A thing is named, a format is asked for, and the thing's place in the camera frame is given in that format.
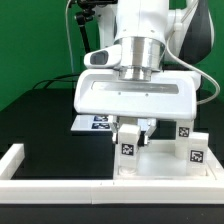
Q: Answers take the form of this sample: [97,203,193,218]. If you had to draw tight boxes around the white cable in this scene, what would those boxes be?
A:
[65,0,77,90]

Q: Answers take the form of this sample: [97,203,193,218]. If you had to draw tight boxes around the white U-shaped obstacle fence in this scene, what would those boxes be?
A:
[0,144,224,204]

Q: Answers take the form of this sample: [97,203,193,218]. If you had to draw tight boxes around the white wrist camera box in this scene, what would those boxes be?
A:
[84,44,121,68]

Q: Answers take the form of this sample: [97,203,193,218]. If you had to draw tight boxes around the black cables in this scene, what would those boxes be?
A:
[32,73,83,90]

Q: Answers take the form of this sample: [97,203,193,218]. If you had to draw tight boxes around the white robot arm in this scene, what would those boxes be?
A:
[74,0,214,141]

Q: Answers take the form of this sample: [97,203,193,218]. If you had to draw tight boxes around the white square table top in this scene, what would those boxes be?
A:
[113,140,220,180]

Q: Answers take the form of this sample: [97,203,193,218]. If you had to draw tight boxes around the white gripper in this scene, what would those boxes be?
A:
[74,69,197,146]

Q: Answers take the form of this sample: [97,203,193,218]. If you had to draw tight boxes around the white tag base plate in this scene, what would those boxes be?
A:
[71,115,110,131]

